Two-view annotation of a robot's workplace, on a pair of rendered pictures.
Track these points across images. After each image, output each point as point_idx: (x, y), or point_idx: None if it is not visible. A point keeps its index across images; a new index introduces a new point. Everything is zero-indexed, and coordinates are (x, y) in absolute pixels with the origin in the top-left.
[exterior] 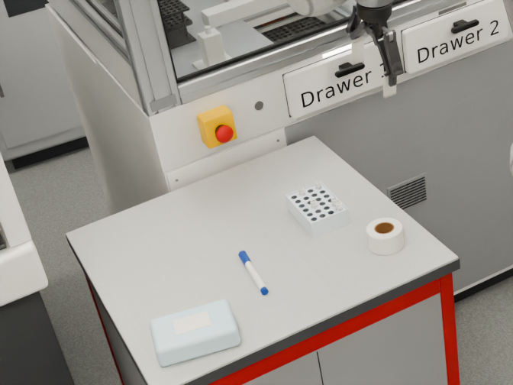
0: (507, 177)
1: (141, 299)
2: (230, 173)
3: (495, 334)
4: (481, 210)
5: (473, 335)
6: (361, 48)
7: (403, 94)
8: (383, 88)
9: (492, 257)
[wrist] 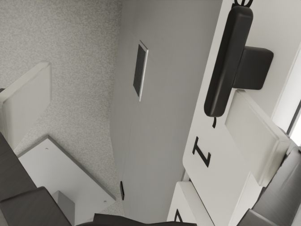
0: (120, 159)
1: None
2: None
3: (77, 67)
4: (121, 122)
5: (85, 54)
6: (246, 147)
7: (178, 146)
8: (35, 72)
9: (113, 106)
